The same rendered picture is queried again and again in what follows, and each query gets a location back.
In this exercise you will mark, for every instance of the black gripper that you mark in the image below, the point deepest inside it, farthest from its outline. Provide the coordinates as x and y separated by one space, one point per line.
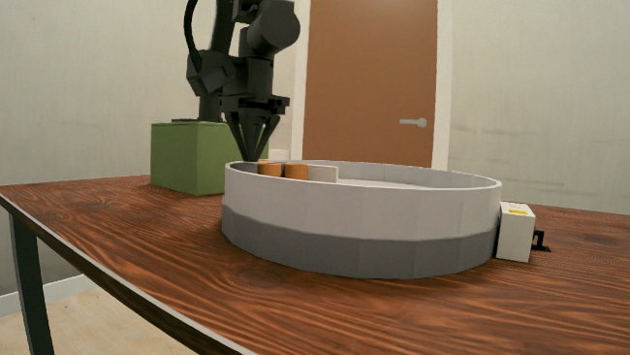
245 109

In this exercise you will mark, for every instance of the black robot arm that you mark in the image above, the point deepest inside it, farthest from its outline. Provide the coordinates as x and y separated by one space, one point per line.
275 27

